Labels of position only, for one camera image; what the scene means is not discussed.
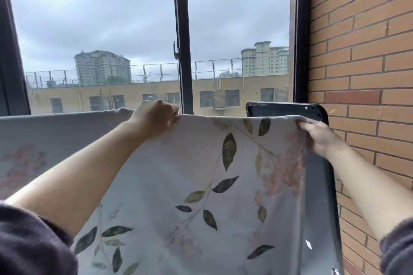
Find floral light blue bedsheet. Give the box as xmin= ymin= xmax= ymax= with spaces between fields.
xmin=0 ymin=107 xmax=310 ymax=275

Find grey tall apartment block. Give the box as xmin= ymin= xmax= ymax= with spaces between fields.
xmin=74 ymin=50 xmax=132 ymax=86

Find black metal window frame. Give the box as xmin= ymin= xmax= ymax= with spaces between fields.
xmin=0 ymin=0 xmax=314 ymax=117

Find long beige building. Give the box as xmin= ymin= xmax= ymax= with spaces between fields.
xmin=27 ymin=75 xmax=291 ymax=116

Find rooftop wire fence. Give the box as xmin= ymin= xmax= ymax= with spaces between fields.
xmin=25 ymin=58 xmax=243 ymax=89

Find person's left hand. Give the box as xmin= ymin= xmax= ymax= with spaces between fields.
xmin=128 ymin=99 xmax=181 ymax=143

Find person's right hand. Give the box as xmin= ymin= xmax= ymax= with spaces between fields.
xmin=296 ymin=120 xmax=343 ymax=160

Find person's dark left sleeve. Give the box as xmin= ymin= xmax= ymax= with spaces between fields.
xmin=0 ymin=202 xmax=80 ymax=275

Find person's dark right sleeve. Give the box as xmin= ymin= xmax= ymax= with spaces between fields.
xmin=379 ymin=218 xmax=413 ymax=275

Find white tall apartment buildings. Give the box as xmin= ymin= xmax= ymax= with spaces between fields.
xmin=241 ymin=41 xmax=290 ymax=77

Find person's right forearm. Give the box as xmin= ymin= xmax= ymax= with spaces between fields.
xmin=326 ymin=142 xmax=413 ymax=241

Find person's left forearm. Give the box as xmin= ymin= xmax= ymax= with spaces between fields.
xmin=5 ymin=123 xmax=152 ymax=238

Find black flat panel board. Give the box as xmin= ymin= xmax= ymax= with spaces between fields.
xmin=246 ymin=101 xmax=344 ymax=275

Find person's dark sleeve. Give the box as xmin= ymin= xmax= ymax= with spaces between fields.
xmin=379 ymin=218 xmax=413 ymax=275
xmin=0 ymin=202 xmax=80 ymax=275

